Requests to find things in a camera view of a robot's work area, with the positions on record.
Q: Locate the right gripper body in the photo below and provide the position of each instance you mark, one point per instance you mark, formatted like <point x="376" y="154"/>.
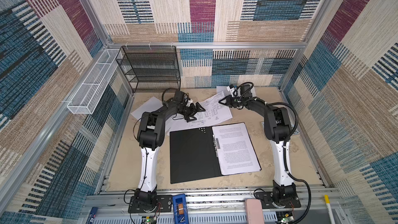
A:
<point x="233" y="101"/>

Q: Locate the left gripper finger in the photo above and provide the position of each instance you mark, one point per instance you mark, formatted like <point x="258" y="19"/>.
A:
<point x="198" y="108"/>
<point x="190" y="116"/>

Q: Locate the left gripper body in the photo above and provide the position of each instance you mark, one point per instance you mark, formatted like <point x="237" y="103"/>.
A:
<point x="188" y="111"/>

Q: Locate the text sheet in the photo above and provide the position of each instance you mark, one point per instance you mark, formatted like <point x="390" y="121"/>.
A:
<point x="235" y="151"/>
<point x="226" y="92"/>

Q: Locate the diagram drawing sheet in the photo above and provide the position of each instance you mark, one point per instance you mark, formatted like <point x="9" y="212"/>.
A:
<point x="215" y="114"/>

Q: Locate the red folder black inside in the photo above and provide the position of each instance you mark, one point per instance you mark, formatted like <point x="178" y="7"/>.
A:
<point x="193" y="155"/>

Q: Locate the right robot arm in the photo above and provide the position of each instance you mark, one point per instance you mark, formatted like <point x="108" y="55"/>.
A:
<point x="280" y="122"/>

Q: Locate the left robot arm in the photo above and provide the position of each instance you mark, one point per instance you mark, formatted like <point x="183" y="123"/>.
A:
<point x="151" y="135"/>

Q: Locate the colourful comic book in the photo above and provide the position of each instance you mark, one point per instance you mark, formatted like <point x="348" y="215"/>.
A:
<point x="296" y="132"/>

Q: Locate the pink phone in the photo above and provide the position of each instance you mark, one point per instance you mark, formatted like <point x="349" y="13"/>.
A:
<point x="254" y="212"/>

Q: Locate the white yellow marker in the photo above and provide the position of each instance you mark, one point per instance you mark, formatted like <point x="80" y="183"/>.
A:
<point x="329" y="209"/>

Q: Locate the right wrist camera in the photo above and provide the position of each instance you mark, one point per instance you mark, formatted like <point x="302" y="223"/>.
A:
<point x="244" y="89"/>

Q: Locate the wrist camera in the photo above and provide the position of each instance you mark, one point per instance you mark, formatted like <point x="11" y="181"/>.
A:
<point x="182" y="98"/>
<point x="244" y="89"/>

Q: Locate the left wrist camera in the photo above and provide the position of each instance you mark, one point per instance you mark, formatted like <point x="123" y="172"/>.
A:
<point x="182" y="98"/>

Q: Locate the black wire mesh shelf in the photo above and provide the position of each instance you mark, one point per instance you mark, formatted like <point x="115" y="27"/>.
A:
<point x="150" y="68"/>

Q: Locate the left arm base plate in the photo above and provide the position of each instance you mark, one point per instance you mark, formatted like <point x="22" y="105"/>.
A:
<point x="161" y="203"/>

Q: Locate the blue box on rail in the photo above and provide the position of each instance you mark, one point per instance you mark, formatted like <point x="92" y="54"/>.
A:
<point x="180" y="209"/>

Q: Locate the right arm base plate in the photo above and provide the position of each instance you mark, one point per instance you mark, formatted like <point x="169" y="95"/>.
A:
<point x="269" y="201"/>

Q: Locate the white wire mesh tray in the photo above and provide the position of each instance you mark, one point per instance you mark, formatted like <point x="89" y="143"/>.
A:
<point x="89" y="93"/>

